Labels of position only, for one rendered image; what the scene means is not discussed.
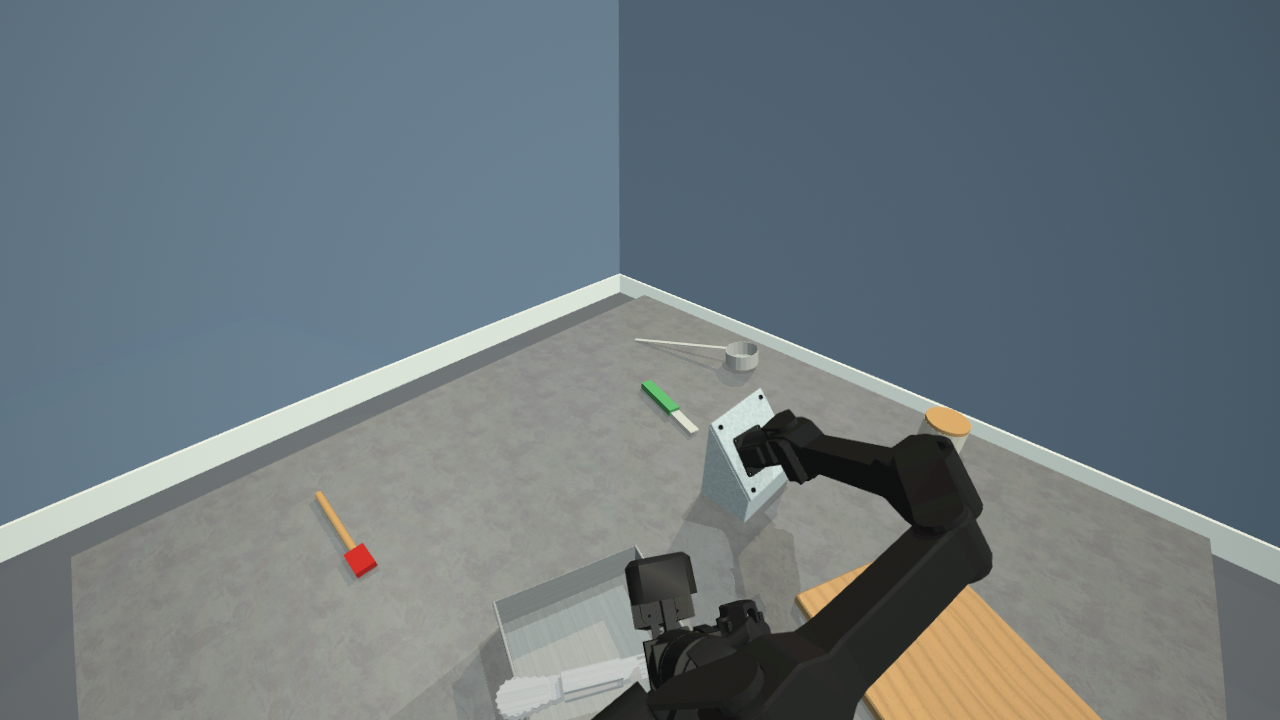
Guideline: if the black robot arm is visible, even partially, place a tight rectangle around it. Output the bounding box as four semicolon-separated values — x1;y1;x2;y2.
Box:
590;410;993;720

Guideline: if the grey jar with wooden lid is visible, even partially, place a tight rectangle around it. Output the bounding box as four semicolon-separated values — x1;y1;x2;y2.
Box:
916;406;972;454

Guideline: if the light wooden board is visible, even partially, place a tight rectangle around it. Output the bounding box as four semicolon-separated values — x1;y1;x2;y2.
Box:
794;561;1102;720

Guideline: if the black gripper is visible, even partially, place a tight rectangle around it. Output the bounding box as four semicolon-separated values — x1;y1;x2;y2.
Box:
625;551;700;691

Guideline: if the grey saucepan with long handle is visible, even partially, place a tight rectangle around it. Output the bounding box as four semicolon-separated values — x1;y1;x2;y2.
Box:
635;338;758;372

